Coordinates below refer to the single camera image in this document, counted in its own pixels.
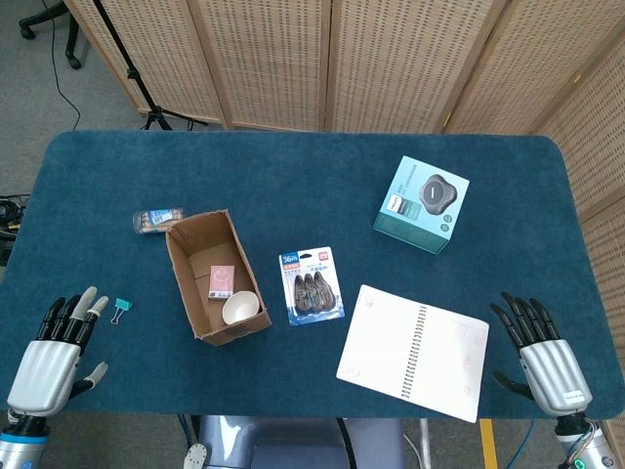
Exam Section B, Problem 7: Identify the grey robot torso base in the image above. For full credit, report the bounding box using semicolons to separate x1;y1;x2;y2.
181;414;406;469

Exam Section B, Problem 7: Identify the black office chair base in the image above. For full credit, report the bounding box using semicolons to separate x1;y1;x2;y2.
19;0;88;70

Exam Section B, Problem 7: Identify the woven folding screen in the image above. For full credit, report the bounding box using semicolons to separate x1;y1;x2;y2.
62;0;625;343

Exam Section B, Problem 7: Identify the teal speaker product box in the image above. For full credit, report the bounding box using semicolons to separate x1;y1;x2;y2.
372;154;471;256

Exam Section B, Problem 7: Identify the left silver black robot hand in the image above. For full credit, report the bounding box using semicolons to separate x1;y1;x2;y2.
6;285;109;417

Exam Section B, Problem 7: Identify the pink card pack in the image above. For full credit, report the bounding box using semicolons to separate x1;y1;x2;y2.
207;264;234;300

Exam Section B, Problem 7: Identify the correction tape blister pack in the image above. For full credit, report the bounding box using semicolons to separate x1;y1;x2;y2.
278;245;347;327

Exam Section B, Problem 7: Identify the white paper cup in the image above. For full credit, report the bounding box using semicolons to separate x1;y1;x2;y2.
222;290;260;325

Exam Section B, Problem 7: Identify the open brown cardboard box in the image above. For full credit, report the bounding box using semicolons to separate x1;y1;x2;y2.
165;208;272;348

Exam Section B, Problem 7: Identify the black tripod stand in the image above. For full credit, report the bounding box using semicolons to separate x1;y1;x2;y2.
92;0;209;132

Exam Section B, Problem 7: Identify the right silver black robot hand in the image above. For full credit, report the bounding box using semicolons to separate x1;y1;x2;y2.
489;291;594;417

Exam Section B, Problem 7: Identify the open white spiral notebook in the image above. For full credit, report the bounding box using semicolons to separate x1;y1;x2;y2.
335;283;490;424

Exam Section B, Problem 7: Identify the blue felt table mat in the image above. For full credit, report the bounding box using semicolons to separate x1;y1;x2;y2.
0;129;625;420

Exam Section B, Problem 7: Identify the teal binder clip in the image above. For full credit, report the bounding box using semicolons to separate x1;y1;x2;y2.
110;298;134;325

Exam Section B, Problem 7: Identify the clear plastic tube with sticks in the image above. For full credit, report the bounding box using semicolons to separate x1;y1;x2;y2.
131;207;188;235

